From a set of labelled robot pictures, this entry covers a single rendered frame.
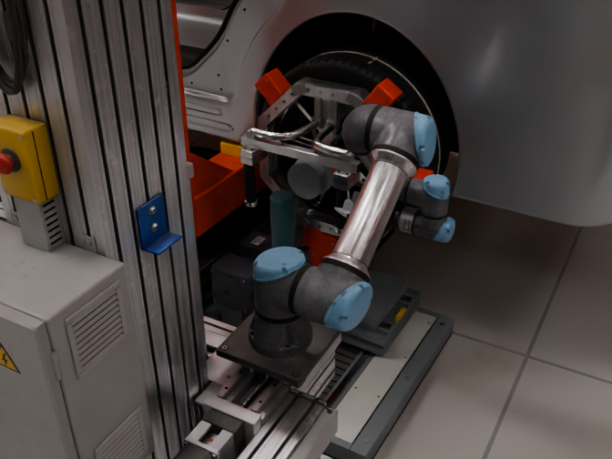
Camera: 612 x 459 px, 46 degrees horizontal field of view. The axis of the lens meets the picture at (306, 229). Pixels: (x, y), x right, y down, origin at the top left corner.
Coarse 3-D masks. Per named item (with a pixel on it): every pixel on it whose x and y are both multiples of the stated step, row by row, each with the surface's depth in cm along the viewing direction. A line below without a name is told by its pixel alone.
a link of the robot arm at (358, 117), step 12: (360, 108) 168; (372, 108) 166; (348, 120) 169; (360, 120) 166; (348, 132) 169; (360, 132) 166; (348, 144) 173; (360, 144) 168; (360, 156) 178; (408, 180) 202
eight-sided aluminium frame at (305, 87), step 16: (304, 80) 234; (320, 80) 234; (288, 96) 237; (320, 96) 231; (336, 96) 227; (352, 96) 224; (272, 112) 243; (272, 128) 252; (272, 160) 259; (272, 176) 258; (304, 208) 261; (304, 224) 259; (320, 224) 255
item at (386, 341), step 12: (408, 288) 297; (408, 300) 288; (396, 312) 286; (408, 312) 287; (360, 324) 278; (384, 324) 275; (396, 324) 277; (348, 336) 277; (360, 336) 274; (372, 336) 270; (384, 336) 274; (396, 336) 281; (372, 348) 273; (384, 348) 271
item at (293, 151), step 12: (240, 144) 232; (252, 144) 229; (264, 144) 227; (276, 144) 225; (288, 144) 225; (288, 156) 224; (300, 156) 222; (312, 156) 219; (324, 156) 217; (336, 156) 217; (348, 168) 214; (360, 168) 214
